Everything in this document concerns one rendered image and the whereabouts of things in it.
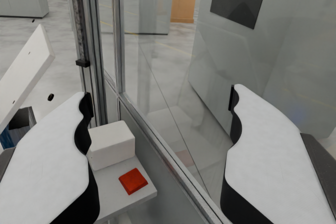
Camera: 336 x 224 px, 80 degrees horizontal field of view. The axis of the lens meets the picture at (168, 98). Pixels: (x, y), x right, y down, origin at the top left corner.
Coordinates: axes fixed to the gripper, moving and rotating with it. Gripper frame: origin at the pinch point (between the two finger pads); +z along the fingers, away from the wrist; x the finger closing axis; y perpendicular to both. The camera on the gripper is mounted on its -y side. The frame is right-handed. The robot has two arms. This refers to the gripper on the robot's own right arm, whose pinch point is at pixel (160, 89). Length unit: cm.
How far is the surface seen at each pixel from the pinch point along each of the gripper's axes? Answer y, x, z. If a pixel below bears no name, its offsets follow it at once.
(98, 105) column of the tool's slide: 44, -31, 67
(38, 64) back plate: 8.7, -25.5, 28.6
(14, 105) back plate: 15.1, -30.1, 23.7
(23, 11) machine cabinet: 71, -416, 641
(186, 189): 48, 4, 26
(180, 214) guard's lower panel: 62, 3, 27
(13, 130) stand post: 26, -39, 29
